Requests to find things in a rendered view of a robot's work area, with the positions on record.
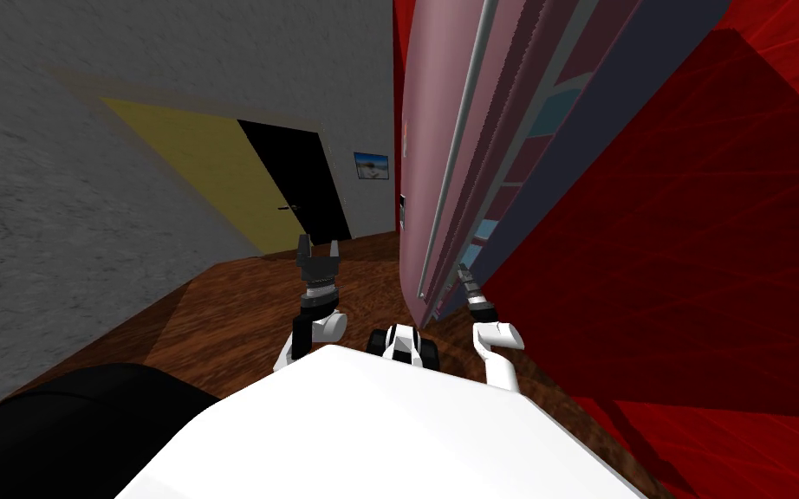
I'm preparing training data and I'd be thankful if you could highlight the blue framed wall picture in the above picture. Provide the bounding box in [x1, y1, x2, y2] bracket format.
[354, 152, 391, 181]

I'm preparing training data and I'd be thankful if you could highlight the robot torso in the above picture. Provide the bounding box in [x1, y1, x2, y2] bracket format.
[114, 322, 650, 499]

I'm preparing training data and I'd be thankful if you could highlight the pink fridge door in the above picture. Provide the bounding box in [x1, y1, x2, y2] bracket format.
[398, 0, 562, 329]

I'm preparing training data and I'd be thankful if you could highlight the yellow door leaf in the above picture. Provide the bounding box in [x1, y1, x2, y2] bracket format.
[100, 95, 309, 256]

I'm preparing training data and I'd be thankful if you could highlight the pink fridge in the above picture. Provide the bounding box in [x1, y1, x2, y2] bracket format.
[393, 0, 732, 331]

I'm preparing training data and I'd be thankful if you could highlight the grey fridge door handle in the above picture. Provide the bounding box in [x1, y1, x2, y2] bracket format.
[416, 0, 501, 301]

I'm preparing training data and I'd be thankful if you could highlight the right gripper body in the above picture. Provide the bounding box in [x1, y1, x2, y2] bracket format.
[456, 262, 489, 305]

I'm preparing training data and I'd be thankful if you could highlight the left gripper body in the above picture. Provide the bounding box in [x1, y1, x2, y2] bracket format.
[295, 255, 341, 289]

